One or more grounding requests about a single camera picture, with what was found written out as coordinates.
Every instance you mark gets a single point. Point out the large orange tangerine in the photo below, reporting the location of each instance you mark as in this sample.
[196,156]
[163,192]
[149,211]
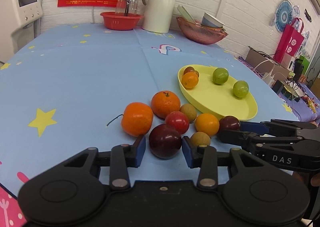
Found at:
[137,119]

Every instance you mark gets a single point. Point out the black speaker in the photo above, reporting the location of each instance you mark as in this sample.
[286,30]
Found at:
[298,69]

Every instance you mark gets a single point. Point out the green plum upper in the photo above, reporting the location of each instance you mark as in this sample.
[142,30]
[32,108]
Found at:
[220,76]

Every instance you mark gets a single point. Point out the red tomato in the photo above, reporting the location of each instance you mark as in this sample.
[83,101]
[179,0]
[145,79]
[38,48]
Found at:
[178,121]

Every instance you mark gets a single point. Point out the small yellow orange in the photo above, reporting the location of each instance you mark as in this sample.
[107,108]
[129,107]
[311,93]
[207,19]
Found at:
[207,123]

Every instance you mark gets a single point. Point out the white thermos jug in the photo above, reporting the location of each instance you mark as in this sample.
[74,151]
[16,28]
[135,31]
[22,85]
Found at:
[158,15]

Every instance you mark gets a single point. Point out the white blue bowl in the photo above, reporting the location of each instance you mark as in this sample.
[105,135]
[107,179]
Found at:
[210,21]

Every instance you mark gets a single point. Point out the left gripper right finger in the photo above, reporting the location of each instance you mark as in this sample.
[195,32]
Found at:
[203,157]

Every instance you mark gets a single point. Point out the green tilted plate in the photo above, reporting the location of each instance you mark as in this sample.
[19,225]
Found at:
[185,14]

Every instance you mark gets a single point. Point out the dark plum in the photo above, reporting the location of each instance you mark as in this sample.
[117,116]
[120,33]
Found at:
[165,141]
[229,123]

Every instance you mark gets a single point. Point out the blue star tablecloth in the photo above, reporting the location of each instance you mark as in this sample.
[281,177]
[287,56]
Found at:
[65,91]

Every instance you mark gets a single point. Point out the brown longan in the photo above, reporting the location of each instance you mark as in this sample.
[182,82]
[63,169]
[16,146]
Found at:
[189,111]
[200,138]

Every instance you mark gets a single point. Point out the white water dispenser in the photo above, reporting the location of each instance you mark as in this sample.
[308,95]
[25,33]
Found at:
[17,25]

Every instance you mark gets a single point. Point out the pink gift bag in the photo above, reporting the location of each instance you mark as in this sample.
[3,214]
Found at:
[290,40]

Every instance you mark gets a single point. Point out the blue round fan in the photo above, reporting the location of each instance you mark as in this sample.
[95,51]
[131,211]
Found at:
[282,16]

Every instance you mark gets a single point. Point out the white power adapter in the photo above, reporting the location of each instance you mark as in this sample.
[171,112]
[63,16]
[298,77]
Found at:
[268,79]

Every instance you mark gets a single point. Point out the red plastic basket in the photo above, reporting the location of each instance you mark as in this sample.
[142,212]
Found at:
[120,22]

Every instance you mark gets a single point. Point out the green plum lower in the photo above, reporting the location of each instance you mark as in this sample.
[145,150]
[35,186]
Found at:
[240,89]

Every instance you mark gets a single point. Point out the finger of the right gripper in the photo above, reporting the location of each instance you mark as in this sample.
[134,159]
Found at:
[280,128]
[250,139]

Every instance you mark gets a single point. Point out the large tangerine with stem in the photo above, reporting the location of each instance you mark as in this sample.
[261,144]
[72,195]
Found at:
[165,102]

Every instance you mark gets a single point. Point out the green plum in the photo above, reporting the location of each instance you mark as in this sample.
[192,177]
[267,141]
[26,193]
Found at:
[220,76]
[240,89]

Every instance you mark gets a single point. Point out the cardboard box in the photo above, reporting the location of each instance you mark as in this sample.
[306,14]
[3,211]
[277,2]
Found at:
[265,65]

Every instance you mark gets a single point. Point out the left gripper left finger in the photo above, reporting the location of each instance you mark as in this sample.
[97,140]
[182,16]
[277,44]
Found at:
[122,157]

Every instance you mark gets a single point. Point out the reddish brown small fruit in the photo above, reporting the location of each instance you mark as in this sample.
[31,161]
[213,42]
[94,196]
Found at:
[190,70]

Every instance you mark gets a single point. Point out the yellow oval plate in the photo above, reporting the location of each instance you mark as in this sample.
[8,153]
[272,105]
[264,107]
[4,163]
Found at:
[218,100]

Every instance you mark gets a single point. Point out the small orange in plate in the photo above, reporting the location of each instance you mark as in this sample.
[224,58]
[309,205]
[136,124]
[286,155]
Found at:
[189,80]

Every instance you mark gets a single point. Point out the pink glass bowl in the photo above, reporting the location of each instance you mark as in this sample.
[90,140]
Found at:
[200,33]

